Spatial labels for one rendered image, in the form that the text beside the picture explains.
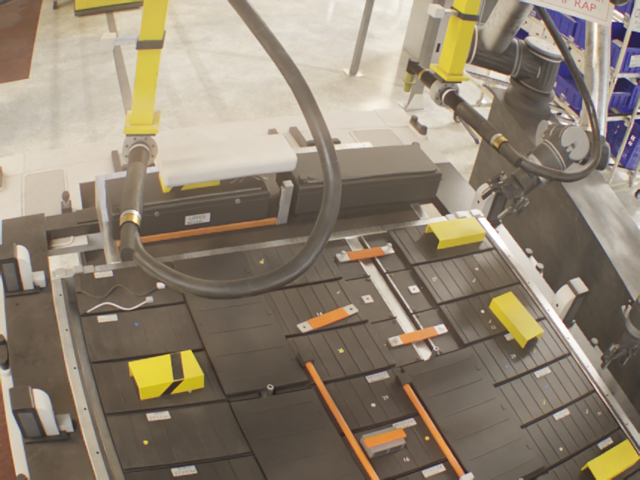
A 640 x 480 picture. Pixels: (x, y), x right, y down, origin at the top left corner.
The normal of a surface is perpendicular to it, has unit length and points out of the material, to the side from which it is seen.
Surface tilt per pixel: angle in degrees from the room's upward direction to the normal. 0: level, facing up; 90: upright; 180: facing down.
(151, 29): 90
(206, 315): 0
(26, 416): 90
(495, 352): 0
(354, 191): 90
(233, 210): 90
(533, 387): 0
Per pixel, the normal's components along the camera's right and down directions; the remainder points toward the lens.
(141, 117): 0.17, 0.64
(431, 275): 0.18, -0.77
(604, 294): -0.96, 0.00
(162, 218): 0.40, 0.63
